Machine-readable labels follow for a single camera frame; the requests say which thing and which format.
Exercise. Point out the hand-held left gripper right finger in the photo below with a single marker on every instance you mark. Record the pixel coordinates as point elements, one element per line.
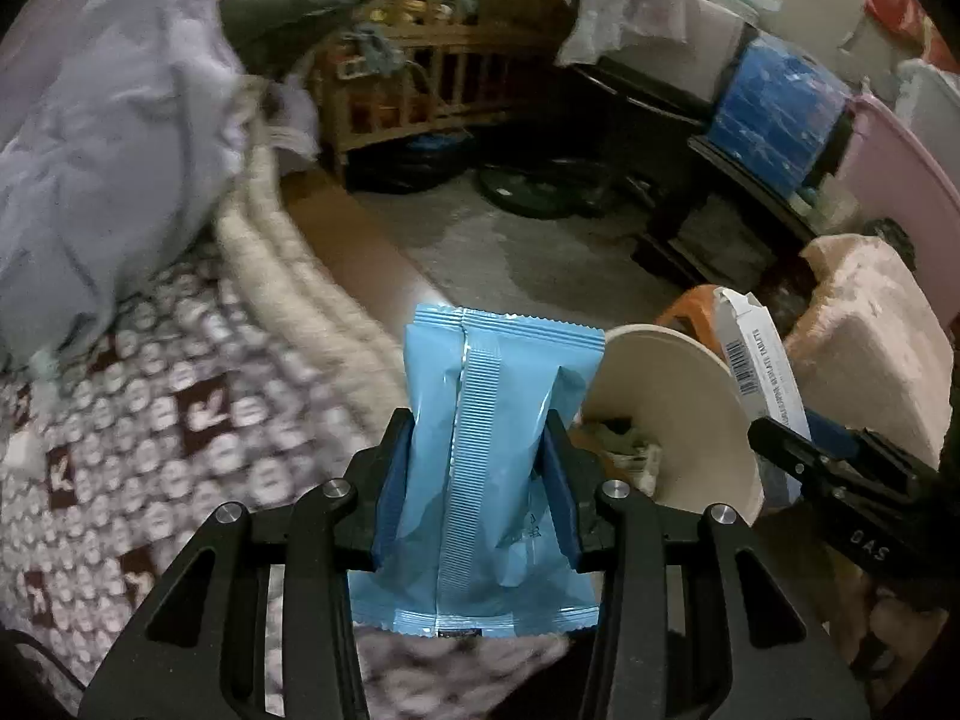
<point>562,499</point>

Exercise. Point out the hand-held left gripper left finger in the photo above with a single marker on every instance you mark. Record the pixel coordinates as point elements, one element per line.
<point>390,499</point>

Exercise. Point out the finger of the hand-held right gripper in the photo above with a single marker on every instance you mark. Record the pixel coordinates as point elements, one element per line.
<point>810,461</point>
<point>862,446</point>

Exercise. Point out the blue plastic packet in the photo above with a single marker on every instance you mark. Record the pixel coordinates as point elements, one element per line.
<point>487,465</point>

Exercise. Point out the white cardboard box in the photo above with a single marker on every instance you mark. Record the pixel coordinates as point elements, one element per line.
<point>757,367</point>

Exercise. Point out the cream round bin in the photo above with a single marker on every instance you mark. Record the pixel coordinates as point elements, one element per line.
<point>675,405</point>

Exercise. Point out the beige fluffy cloth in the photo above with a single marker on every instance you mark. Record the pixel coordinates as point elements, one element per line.
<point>862,330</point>

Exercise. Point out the orange plastic stool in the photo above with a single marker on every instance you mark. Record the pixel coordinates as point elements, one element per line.
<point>694,311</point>

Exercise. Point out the brown printed blanket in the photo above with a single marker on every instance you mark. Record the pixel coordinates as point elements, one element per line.
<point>187,465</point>

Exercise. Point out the cream knitted blanket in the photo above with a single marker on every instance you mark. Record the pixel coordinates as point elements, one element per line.
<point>300,300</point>

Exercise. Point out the black table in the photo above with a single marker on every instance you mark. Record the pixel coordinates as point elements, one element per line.
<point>690,217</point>

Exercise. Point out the pink plastic tub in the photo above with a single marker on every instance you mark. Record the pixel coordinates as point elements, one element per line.
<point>900,165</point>

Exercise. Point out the black tyre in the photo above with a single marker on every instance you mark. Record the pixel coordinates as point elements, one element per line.
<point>547,191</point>

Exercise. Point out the black bag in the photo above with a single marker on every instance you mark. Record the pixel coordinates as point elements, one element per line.
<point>409,165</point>

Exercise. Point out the blue wrapped pack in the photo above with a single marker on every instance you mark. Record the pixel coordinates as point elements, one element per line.
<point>780,112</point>

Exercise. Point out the white plastic container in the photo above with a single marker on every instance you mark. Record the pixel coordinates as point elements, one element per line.
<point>930,90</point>

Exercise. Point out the white paper scrap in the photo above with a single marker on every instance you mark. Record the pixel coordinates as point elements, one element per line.
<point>21,454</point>

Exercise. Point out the grey blanket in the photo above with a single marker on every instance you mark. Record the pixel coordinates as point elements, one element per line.
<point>120,165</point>

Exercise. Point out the wooden crib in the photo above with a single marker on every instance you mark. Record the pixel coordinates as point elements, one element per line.
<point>450,67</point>

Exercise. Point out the beige box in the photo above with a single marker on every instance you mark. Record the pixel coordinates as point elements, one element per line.
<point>705,37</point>

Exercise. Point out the red bags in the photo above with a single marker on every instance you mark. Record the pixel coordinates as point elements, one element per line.
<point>900,0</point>

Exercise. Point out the dark grey pillow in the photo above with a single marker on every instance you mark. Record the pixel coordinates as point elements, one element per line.
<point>292,15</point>

